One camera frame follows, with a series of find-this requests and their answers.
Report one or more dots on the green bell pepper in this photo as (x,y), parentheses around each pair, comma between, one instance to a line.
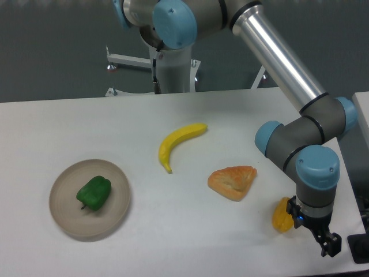
(94,193)

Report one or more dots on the white side table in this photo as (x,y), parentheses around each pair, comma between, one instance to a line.
(361,101)

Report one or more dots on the yellow banana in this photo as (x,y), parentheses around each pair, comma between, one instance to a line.
(175,138)

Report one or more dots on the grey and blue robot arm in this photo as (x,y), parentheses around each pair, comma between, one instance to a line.
(170,28)

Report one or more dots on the yellow bell pepper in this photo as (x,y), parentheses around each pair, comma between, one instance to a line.
(281,220)

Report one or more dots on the orange triangular pastry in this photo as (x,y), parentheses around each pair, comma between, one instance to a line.
(232,183)

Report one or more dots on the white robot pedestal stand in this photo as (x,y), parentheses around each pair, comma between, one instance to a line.
(200,67)

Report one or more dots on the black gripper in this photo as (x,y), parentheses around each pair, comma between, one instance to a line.
(317,220)

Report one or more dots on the black device at right edge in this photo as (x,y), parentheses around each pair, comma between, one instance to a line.
(358,243)

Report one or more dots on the beige round plate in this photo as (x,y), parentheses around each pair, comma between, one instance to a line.
(86,224)

